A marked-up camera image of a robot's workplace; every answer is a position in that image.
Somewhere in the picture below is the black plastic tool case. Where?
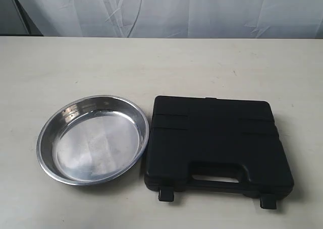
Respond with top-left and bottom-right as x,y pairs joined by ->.
144,95 -> 294,209

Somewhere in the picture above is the round stainless steel pan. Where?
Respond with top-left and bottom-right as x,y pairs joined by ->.
36,95 -> 149,186

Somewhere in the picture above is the white backdrop cloth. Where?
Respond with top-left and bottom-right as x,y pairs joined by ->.
18,0 -> 322,38

